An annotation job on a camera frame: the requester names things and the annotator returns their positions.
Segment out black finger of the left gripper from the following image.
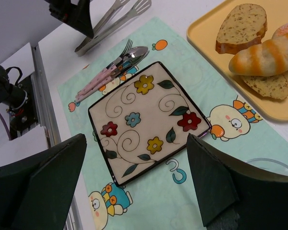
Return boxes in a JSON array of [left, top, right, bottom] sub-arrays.
[[49, 0, 94, 38]]

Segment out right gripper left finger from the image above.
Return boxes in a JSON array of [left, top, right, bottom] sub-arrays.
[[0, 134, 87, 230]]

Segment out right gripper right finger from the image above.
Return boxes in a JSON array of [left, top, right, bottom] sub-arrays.
[[186, 134, 288, 230]]

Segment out metal serving tongs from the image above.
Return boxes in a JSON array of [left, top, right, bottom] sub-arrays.
[[74, 0, 152, 57]]

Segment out large seeded bread slice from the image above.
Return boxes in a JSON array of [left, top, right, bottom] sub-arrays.
[[215, 3, 267, 55]]

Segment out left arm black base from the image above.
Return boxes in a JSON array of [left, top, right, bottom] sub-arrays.
[[6, 67, 40, 140]]

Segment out small seeded bread slice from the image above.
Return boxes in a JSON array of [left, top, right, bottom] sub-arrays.
[[240, 74, 288, 100]]

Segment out orange striped bread roll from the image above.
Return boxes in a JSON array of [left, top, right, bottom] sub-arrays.
[[228, 33, 288, 77]]

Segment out clear drinking glass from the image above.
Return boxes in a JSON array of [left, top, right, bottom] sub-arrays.
[[246, 158, 288, 176]]

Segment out green cartoon placemat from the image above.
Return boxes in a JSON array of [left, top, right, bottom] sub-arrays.
[[58, 18, 288, 230]]

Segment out square floral ceramic plate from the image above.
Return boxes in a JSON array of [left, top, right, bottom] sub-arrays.
[[88, 61, 211, 186]]

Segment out yellow plastic tray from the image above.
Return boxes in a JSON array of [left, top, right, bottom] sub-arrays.
[[187, 0, 288, 121]]

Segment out pink glazed donut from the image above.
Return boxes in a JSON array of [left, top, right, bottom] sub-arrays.
[[272, 23, 288, 39]]

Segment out aluminium table frame rail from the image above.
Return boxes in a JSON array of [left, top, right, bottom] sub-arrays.
[[32, 46, 83, 230]]

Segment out pink handled fork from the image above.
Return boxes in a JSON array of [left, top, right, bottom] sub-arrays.
[[75, 39, 133, 103]]

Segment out pink handled spoon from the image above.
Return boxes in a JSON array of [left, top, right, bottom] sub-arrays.
[[80, 46, 149, 102]]

